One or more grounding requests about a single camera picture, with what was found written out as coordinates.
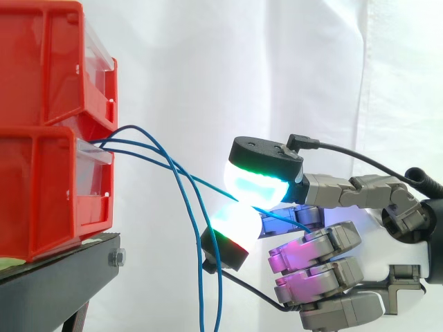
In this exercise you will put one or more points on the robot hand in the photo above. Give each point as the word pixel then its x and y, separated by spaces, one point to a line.
pixel 332 249

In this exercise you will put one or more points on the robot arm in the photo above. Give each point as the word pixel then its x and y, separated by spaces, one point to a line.
pixel 436 242

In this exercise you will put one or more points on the black stand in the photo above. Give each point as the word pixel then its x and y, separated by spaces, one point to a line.
pixel 69 273

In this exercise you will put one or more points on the red plastic bin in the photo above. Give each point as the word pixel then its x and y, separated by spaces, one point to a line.
pixel 34 62
pixel 38 193

